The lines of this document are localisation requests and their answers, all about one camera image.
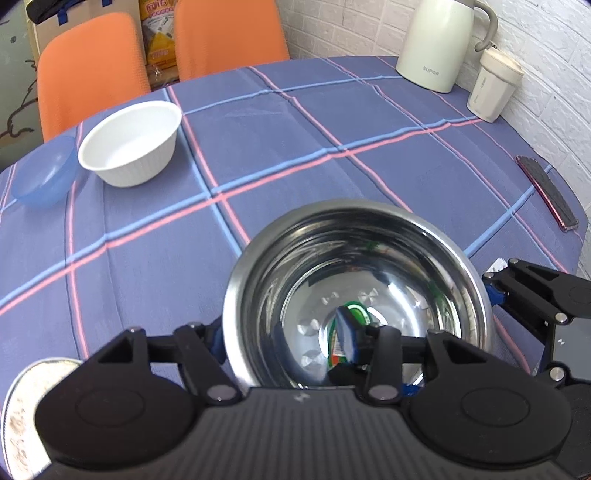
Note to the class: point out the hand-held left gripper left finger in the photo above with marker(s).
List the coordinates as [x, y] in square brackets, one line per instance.
[203, 360]

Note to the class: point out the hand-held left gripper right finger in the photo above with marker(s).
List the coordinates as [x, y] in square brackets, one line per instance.
[346, 337]

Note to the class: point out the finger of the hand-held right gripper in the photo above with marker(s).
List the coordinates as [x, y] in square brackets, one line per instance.
[531, 328]
[531, 286]

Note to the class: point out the stainless steel bowl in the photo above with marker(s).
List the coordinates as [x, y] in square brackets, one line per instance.
[323, 258]

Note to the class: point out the floral rimmed white plate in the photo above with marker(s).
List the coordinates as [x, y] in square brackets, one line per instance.
[23, 415]

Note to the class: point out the white bowl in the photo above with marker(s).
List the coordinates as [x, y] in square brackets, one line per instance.
[138, 157]

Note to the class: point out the translucent blue bowl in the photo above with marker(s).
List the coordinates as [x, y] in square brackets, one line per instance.
[41, 184]

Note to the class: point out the smartphone with red case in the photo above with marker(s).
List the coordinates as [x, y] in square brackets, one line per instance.
[549, 194]

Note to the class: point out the blue checked tablecloth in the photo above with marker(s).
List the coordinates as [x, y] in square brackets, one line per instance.
[300, 152]

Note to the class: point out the cream tumbler cup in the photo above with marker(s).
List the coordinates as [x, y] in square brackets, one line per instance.
[491, 87]

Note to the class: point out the cream thermos jug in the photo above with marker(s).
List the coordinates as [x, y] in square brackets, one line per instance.
[434, 46]

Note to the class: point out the orange chair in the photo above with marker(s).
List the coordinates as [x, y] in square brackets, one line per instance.
[92, 69]
[231, 37]

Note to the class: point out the yellow snack packet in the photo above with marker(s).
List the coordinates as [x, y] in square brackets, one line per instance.
[159, 41]

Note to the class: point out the frosted glass panel cat drawing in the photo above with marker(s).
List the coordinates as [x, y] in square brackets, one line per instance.
[14, 69]

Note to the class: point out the cardboard box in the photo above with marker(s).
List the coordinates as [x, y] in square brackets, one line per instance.
[106, 7]

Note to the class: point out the black cloth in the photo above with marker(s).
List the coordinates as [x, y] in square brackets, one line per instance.
[41, 11]

